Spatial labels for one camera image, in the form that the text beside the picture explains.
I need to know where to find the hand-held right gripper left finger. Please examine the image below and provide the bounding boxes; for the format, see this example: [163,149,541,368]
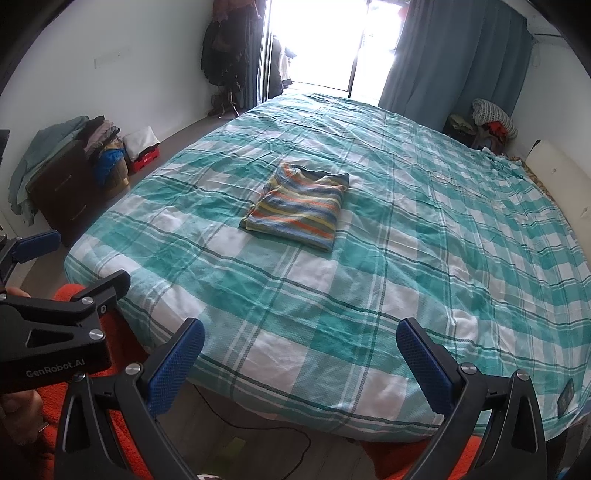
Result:
[54,318,206,480]

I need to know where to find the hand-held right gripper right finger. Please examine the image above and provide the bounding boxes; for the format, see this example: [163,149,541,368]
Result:
[396,316,548,480]

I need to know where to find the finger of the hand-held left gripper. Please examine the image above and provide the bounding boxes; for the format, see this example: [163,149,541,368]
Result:
[0,270,131,358]
[0,230,62,283]

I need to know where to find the striped knit sweater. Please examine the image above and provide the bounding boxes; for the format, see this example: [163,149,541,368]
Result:
[239,162,351,253]

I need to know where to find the pile of folded clothes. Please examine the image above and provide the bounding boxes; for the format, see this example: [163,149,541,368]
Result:
[83,115,125,160]

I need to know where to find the hanging dark clothes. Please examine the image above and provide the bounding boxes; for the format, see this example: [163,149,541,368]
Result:
[201,0,264,116]

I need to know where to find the person's left hand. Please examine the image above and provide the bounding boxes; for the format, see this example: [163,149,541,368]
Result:
[0,286,49,457]

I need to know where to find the orange fuzzy cloth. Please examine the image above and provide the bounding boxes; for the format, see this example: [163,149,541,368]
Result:
[34,282,485,480]

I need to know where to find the brown wooden cabinet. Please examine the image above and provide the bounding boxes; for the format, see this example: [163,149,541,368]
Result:
[28,141,100,245]

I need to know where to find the grey-green draped cloth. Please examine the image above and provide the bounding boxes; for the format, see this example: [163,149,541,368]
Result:
[8,115,89,227]

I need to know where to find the blue and tan bag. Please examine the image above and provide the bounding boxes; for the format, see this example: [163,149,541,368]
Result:
[95,148,130,199]

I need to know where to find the teal plaid bed blanket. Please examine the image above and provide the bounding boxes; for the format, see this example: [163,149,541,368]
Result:
[64,92,591,441]

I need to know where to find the red plastic crate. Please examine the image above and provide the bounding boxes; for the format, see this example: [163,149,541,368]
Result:
[127,145,161,175]

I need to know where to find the white headboard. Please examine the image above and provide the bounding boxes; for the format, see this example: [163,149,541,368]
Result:
[526,140,591,217]

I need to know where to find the hanging dark jacket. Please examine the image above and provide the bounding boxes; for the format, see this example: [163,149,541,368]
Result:
[270,34,296,93]

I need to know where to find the blue curtain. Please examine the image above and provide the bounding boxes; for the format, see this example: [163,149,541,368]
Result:
[379,0,529,123]

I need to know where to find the sliding glass door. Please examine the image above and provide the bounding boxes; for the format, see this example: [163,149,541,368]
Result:
[259,0,370,100]

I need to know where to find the black cable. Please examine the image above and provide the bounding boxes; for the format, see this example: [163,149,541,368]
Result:
[194,385,312,462]

